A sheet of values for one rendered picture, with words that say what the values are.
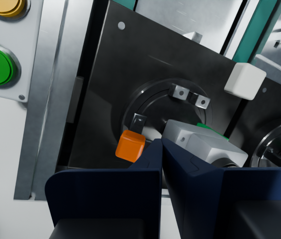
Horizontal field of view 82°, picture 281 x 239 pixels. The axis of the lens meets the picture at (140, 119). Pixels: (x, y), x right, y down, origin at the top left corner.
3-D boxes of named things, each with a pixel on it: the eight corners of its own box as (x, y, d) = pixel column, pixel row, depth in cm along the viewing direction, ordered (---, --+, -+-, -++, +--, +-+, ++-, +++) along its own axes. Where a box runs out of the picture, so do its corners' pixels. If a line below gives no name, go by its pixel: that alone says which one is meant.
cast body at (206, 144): (154, 152, 19) (185, 199, 13) (167, 118, 18) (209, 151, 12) (208, 160, 22) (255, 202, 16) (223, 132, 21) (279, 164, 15)
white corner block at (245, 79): (214, 88, 27) (233, 93, 23) (226, 61, 26) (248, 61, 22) (233, 96, 29) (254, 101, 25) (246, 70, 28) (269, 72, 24)
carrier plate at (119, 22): (65, 172, 25) (63, 182, 23) (107, 3, 19) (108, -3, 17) (189, 184, 34) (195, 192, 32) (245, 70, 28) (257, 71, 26)
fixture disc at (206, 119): (107, 156, 24) (107, 165, 22) (137, 61, 20) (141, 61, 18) (184, 167, 29) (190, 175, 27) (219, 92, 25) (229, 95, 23)
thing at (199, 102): (188, 102, 22) (194, 105, 21) (192, 92, 22) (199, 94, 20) (199, 106, 23) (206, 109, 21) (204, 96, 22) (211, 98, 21)
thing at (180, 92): (166, 94, 21) (172, 96, 19) (171, 82, 20) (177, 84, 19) (179, 98, 21) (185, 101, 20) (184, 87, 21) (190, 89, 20)
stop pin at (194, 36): (177, 42, 25) (191, 40, 22) (180, 34, 25) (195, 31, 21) (184, 46, 26) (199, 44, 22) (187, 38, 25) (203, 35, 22)
